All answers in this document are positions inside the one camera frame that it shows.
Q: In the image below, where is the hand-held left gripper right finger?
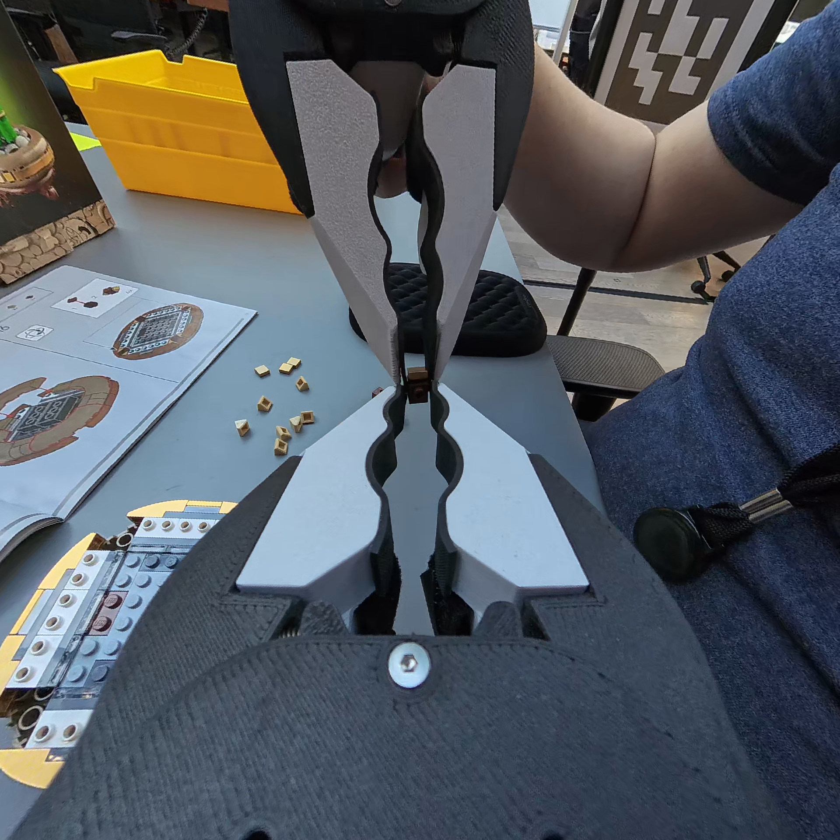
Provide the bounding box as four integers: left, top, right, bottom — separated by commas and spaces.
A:
430, 385, 590, 611

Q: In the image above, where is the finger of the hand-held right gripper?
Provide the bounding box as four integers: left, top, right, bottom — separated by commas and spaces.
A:
287, 59, 404, 389
417, 64, 497, 387

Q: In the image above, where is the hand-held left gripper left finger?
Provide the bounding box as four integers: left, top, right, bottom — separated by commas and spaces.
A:
236, 386, 404, 618

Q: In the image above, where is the person's right forearm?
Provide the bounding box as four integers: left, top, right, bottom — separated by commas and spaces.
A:
499, 42, 811, 273

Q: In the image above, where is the scatter of tan lego pieces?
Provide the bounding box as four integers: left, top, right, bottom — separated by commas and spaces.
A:
234, 356, 316, 457

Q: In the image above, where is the lego instruction booklet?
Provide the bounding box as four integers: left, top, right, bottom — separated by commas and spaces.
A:
0, 264, 258, 562

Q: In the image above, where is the round gold lego base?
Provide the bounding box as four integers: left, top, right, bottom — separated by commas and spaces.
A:
0, 500, 238, 788

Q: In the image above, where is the black lego set box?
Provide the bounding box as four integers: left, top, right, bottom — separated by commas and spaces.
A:
0, 0, 116, 284

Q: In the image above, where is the person's right hand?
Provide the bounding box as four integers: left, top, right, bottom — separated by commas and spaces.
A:
375, 72, 424, 200

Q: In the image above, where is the yellow plastic bin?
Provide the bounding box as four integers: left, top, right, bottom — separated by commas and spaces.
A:
54, 51, 303, 214

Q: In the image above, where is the black quilted wrist rest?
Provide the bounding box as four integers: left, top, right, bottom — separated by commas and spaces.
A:
348, 261, 547, 358

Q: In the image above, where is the black mesh office chair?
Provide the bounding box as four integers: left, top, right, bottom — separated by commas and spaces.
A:
545, 266, 667, 421

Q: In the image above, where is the black white marker sign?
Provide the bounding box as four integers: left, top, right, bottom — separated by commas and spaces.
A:
594, 0, 798, 126

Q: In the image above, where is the black office chair base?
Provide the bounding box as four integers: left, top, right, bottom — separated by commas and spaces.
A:
689, 252, 742, 303

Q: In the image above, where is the person's blue t-shirt torso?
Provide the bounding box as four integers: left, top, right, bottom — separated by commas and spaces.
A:
577, 0, 840, 840

